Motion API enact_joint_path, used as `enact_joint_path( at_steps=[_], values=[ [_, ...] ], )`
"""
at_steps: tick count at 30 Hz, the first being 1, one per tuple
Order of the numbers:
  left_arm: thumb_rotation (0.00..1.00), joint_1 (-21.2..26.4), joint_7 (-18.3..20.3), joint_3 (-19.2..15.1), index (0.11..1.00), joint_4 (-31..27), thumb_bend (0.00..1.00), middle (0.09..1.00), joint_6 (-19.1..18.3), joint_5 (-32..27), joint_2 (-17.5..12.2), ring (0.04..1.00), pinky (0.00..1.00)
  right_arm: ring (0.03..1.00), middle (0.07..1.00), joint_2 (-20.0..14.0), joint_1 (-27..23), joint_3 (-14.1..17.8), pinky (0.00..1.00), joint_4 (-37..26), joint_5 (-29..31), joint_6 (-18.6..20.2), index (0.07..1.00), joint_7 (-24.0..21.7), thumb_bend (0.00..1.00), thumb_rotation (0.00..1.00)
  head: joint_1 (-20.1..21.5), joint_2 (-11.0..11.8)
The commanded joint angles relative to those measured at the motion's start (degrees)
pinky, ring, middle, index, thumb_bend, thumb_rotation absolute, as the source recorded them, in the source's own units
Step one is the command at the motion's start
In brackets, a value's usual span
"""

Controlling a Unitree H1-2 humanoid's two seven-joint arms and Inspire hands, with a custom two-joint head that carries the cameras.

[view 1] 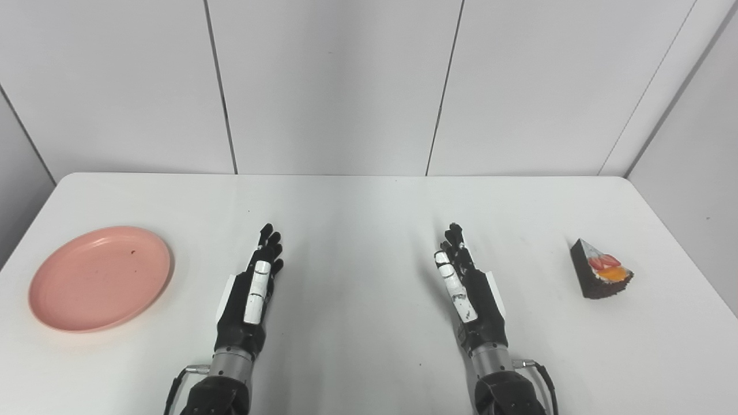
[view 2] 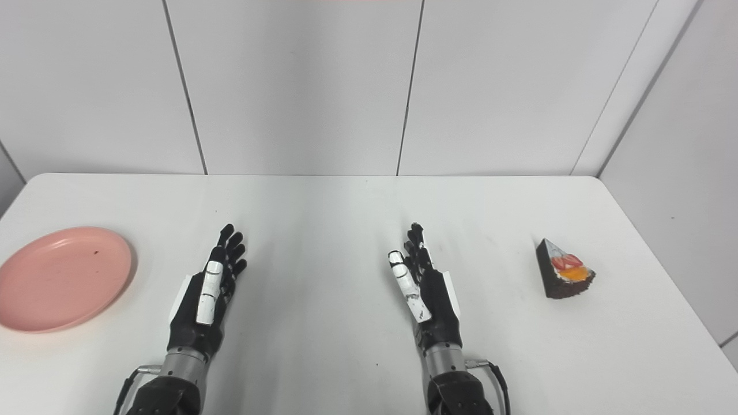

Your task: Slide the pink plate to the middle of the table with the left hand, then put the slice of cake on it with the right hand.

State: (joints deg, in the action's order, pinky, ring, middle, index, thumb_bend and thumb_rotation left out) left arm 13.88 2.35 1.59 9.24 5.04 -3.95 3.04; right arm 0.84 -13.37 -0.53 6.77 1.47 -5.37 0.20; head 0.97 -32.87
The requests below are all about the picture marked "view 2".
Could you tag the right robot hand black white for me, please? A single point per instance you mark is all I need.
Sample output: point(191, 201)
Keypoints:
point(433, 300)

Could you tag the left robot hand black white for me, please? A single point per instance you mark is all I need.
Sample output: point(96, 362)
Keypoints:
point(199, 314)

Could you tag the chocolate cake slice with fruit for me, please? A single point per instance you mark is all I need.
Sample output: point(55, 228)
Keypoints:
point(562, 274)

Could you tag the pink round plate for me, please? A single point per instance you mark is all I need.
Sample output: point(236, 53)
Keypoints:
point(64, 279)

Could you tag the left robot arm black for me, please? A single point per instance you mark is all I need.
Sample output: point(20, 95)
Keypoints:
point(170, 387)

